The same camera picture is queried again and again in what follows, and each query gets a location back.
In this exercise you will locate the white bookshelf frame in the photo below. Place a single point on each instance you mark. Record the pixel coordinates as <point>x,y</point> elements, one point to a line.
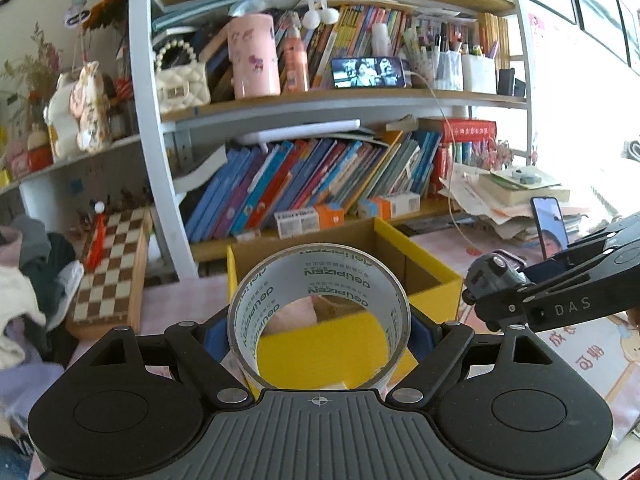
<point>44,197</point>

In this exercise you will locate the red tassel ornament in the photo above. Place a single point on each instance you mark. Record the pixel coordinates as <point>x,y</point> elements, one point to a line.
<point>95,254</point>

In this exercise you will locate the grey pink toy truck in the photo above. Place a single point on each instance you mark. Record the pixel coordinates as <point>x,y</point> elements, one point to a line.
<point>493,272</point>

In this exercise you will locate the pink spray bottle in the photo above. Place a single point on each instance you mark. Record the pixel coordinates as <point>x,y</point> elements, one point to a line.
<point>295,61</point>

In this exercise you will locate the wooden chess board box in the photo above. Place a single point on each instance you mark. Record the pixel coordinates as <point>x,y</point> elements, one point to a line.
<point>112,294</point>

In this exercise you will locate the row of leaning books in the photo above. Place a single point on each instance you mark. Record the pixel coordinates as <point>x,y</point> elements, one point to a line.
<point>240,187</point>

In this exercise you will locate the white orange medicine box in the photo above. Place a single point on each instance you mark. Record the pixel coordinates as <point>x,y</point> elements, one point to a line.
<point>292,223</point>

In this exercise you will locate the orange white small box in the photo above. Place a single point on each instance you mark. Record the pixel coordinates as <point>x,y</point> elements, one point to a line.
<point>389,206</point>

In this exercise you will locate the white tape roll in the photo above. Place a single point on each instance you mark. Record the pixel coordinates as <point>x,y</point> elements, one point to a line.
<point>363,326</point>

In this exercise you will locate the cream quilted handbag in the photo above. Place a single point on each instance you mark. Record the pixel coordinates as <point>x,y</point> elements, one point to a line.
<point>180,87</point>

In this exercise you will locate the pink cylindrical tumbler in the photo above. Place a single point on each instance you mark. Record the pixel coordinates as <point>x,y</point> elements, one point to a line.
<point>253,55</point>

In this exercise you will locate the stack of papers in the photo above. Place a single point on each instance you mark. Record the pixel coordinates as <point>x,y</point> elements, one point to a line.
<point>503,199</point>

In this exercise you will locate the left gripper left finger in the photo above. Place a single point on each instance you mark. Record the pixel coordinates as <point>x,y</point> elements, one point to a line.
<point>215,338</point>

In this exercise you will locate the red book box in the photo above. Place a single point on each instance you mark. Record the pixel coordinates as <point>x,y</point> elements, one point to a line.
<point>472,136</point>

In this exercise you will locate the pink plush pig toy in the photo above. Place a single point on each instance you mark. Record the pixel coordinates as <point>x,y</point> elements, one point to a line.
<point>296,315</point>

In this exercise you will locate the phone on shelf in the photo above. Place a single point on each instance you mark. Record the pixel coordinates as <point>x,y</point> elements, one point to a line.
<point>376,72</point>

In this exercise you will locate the white cat figurine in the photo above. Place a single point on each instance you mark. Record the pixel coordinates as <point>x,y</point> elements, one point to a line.
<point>76,114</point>

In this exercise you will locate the white earphones hanging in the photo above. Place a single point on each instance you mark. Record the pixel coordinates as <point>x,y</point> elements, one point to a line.
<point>319,12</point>

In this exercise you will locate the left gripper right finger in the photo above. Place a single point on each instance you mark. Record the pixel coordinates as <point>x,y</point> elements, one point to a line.
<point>421,338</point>

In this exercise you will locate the white pen holder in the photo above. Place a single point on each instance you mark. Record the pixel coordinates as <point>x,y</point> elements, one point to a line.
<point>479,74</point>

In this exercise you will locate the pile of clothes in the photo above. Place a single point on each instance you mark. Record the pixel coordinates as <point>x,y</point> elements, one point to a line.
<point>39,275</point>

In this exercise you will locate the black smartphone standing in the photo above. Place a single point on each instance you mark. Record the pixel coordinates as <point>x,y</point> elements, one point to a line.
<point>550,225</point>

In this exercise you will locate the yellow cardboard box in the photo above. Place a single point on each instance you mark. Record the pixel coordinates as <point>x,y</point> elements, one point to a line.
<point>431,286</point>

